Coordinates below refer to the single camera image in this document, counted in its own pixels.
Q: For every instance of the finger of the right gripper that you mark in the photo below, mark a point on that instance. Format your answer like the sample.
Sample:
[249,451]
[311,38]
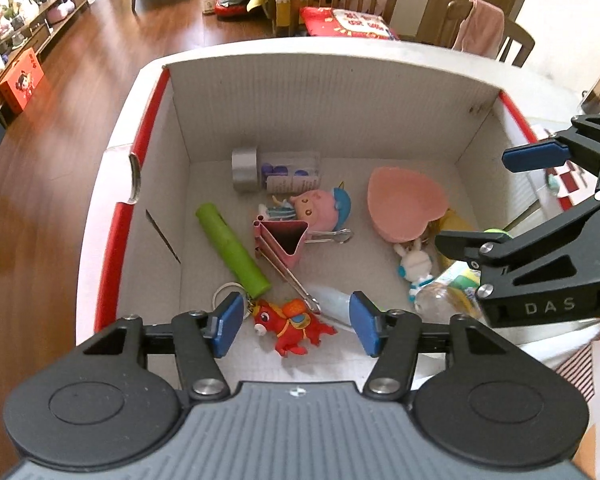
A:
[491,249]
[566,146]

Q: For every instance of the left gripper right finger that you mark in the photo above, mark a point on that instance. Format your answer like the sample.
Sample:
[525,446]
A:
[392,338]

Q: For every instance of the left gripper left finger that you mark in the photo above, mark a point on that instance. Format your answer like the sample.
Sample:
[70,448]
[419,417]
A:
[200,338]

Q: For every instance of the green-capped plastic bottle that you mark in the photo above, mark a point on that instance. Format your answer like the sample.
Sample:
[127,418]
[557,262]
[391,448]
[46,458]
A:
[452,292]

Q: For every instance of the white rabbit figure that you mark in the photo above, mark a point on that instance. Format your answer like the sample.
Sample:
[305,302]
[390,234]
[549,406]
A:
[415,267]

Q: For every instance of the red horse keychain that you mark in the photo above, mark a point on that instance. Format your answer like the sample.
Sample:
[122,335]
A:
[291,324]

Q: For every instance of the pink heart-shaped dish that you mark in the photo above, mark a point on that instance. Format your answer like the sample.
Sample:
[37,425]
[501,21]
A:
[402,202]

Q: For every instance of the green cylinder tube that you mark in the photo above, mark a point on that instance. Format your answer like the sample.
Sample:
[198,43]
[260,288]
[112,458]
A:
[231,250]

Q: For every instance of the pink binder clip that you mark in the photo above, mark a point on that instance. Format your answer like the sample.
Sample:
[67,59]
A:
[280,243]

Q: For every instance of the pink doll figure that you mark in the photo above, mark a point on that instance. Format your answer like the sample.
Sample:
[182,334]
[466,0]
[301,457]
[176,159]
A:
[323,211]

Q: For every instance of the pink towel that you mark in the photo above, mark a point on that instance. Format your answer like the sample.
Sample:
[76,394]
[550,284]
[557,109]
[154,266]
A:
[482,31]

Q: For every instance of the chair with pink towel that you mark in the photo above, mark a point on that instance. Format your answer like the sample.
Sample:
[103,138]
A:
[516,46]

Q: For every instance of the red white cardboard box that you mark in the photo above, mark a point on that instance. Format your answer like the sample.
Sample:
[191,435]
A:
[360,105]

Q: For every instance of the red printed cushion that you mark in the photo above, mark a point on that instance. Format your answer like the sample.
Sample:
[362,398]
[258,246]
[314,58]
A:
[331,22]

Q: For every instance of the orange gift box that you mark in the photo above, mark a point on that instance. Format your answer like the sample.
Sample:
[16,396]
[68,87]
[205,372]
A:
[20,81]

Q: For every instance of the wooden tv console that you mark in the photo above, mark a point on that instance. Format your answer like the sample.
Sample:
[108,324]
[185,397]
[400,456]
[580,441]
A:
[37,34]

